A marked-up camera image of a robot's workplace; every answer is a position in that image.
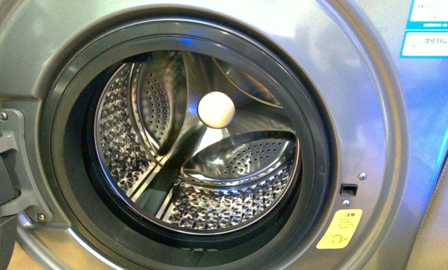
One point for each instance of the grey front-load washing machine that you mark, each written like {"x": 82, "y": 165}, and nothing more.
{"x": 387, "y": 117}

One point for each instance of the white round drum hub cap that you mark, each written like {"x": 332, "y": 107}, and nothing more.
{"x": 216, "y": 110}

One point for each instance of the stainless steel perforated drum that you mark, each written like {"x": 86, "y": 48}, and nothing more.
{"x": 174, "y": 171}

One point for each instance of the yellow warning sticker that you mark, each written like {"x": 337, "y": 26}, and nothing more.
{"x": 341, "y": 229}

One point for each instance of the black rubber door gasket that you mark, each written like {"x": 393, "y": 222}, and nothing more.
{"x": 102, "y": 217}

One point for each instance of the blue white energy label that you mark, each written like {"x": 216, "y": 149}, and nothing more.
{"x": 426, "y": 33}

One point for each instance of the grey door hinge bracket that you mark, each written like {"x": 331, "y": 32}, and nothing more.
{"x": 28, "y": 196}

